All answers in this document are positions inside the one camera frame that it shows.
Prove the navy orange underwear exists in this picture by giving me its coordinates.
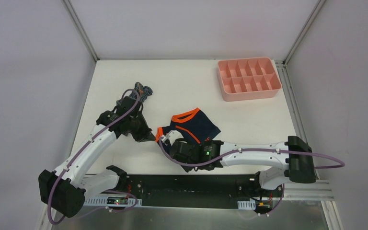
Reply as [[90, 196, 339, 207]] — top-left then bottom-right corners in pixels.
[[156, 108, 221, 144]]

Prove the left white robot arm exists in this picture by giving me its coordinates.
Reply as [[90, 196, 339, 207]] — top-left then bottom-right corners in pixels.
[[38, 96, 155, 218]]

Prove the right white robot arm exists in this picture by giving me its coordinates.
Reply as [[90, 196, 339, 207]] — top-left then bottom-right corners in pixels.
[[168, 136, 316, 196]]

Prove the striped blue underwear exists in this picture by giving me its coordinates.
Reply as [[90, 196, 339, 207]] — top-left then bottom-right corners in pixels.
[[129, 82, 153, 103]]

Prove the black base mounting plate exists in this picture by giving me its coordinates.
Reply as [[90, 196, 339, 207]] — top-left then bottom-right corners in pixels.
[[114, 174, 282, 209]]

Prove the pink divided organizer tray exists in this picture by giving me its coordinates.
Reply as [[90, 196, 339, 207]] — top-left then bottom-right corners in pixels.
[[217, 57, 282, 102]]

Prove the right white cable duct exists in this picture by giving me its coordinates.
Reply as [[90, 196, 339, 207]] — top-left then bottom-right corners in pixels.
[[237, 199, 256, 210]]

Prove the white cable duct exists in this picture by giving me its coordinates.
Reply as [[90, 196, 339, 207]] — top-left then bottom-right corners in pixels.
[[237, 199, 256, 210], [83, 196, 142, 208]]

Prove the left white cable duct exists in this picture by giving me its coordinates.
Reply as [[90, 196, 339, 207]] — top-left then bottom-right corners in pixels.
[[83, 196, 142, 208]]

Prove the aluminium frame rail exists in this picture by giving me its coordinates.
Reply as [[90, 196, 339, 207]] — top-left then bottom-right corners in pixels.
[[48, 173, 334, 201]]

